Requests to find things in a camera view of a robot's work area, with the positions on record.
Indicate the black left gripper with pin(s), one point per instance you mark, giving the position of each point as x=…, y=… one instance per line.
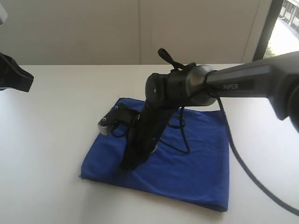
x=12, y=76

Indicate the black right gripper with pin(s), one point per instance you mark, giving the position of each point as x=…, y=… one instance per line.
x=142, y=140

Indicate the blue towel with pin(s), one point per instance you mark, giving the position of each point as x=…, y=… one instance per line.
x=193, y=170

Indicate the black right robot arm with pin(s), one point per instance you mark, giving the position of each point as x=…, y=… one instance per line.
x=275, y=78

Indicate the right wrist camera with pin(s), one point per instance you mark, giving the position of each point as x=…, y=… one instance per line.
x=119, y=115

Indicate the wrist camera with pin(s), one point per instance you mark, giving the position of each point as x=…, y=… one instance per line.
x=3, y=15
x=119, y=115

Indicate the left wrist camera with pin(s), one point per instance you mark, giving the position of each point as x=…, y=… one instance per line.
x=3, y=15

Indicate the dark window frame post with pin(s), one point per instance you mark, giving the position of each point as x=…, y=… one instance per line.
x=268, y=27

